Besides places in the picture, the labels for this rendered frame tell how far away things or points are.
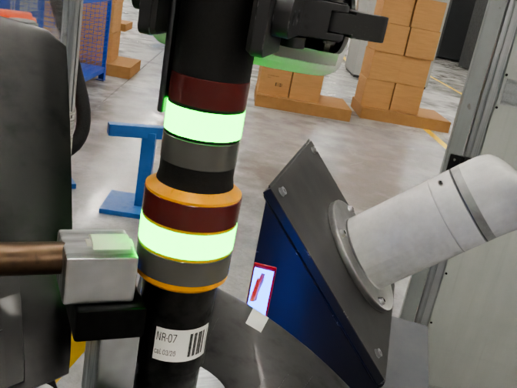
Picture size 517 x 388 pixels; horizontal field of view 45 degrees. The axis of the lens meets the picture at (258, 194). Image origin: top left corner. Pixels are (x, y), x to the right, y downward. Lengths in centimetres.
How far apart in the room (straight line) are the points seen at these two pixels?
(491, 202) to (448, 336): 146
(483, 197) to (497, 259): 133
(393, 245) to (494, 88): 122
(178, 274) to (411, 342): 91
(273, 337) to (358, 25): 34
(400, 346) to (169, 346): 86
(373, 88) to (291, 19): 820
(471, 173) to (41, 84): 67
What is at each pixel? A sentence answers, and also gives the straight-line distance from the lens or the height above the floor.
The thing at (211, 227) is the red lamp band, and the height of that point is 137.
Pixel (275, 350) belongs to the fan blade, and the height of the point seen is 118.
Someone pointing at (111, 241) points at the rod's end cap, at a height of 136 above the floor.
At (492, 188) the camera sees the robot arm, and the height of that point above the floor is 126.
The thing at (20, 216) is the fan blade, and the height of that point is 134.
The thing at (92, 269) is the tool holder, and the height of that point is 135.
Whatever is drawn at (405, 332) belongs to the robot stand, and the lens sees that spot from 118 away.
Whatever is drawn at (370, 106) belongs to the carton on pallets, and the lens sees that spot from 848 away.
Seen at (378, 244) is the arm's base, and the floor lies 114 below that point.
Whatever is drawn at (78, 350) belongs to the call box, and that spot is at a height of 100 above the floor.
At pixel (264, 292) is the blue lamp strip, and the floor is 116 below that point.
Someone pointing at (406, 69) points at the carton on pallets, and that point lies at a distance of 850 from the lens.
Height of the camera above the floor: 148
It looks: 19 degrees down
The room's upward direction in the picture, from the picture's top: 11 degrees clockwise
